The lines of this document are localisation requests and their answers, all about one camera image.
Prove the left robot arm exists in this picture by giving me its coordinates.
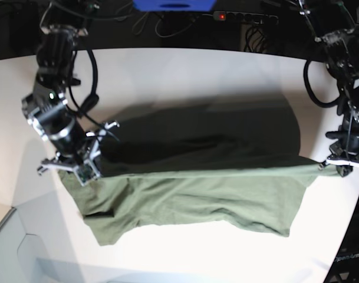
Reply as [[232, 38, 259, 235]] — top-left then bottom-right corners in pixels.
[[298, 1, 359, 177]]

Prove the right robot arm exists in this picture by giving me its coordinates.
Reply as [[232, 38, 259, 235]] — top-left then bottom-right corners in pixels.
[[22, 1, 115, 183]]

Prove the black power strip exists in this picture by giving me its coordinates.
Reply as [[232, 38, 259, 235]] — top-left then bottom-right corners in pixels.
[[212, 11, 279, 25]]

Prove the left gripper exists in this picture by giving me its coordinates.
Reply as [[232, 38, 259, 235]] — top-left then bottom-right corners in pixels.
[[318, 147, 359, 177]]

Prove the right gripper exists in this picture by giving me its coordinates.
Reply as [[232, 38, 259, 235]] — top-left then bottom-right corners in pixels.
[[37, 120, 119, 177]]

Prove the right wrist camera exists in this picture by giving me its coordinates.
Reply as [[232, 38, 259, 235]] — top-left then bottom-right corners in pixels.
[[74, 164, 99, 186]]

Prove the green t-shirt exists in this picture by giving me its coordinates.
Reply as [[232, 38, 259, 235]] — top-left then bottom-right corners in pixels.
[[58, 101, 337, 246]]

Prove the blue box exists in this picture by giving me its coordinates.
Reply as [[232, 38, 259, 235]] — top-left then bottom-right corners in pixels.
[[133, 0, 216, 12]]

